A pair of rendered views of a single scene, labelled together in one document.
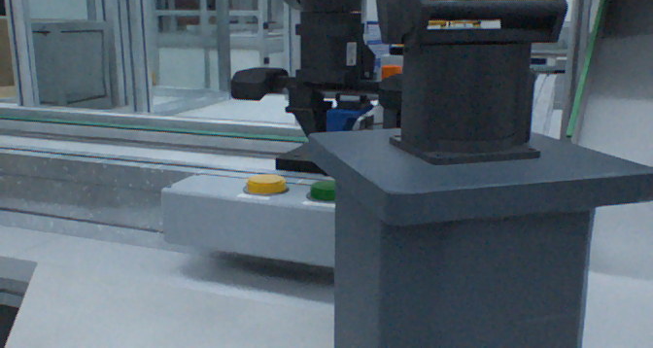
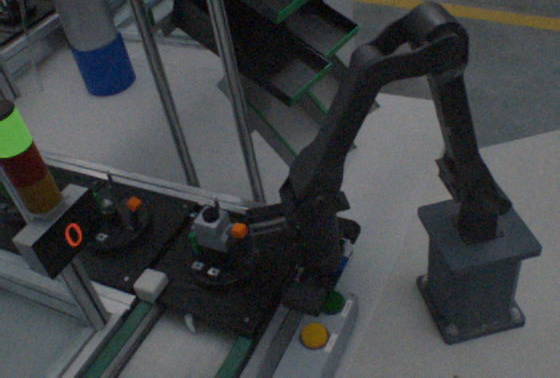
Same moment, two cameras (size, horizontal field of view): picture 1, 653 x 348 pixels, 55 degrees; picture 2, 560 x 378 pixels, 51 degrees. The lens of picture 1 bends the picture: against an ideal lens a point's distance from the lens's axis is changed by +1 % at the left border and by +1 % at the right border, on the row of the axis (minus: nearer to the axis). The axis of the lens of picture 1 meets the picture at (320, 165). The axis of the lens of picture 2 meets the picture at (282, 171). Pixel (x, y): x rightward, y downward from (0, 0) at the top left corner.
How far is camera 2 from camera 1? 1.00 m
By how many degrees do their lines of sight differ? 73
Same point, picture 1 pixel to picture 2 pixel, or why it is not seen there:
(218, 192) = (320, 363)
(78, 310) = not seen: outside the picture
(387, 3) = (496, 210)
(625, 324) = (370, 227)
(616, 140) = not seen: hidden behind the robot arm
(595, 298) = not seen: hidden behind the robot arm
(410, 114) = (485, 231)
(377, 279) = (513, 274)
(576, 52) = (248, 141)
